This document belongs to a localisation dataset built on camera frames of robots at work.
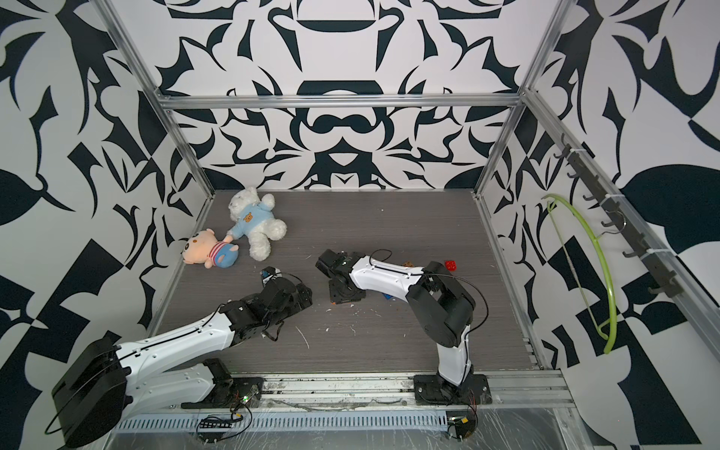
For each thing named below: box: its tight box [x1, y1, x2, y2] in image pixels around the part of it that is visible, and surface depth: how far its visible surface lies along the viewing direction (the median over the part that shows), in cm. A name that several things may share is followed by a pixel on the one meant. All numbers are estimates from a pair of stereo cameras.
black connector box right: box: [446, 409, 477, 441], surface depth 73 cm
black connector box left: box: [198, 420, 233, 444], surface depth 74 cm
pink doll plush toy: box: [180, 228, 240, 270], surface depth 95 cm
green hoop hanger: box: [540, 194, 618, 355], surface depth 62 cm
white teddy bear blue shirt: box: [225, 186, 288, 262], surface depth 103 cm
